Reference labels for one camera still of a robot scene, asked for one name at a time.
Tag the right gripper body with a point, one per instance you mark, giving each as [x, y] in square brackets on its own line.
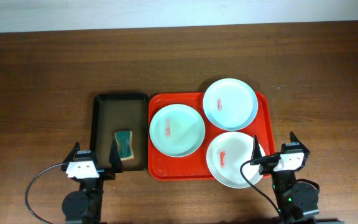
[265, 167]

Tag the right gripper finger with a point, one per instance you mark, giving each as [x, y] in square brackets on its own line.
[256, 153]
[294, 139]

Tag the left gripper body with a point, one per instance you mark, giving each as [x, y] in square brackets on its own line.
[105, 174]

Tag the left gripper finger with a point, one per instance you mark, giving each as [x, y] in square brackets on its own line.
[70, 157]
[114, 159]

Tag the green and yellow sponge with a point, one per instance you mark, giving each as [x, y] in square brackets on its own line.
[124, 144]

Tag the white plate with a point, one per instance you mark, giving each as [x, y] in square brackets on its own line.
[225, 157]

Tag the mint green plate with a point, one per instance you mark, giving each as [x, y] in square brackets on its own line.
[177, 130]

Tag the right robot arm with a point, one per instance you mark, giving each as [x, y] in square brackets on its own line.
[296, 198]

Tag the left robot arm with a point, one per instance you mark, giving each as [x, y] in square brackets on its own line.
[84, 205]

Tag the black rectangular water tray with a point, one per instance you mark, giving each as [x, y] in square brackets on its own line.
[120, 112]

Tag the red plastic tray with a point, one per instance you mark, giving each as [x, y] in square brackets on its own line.
[194, 166]

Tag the light blue plate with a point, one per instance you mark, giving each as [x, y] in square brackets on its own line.
[230, 104]

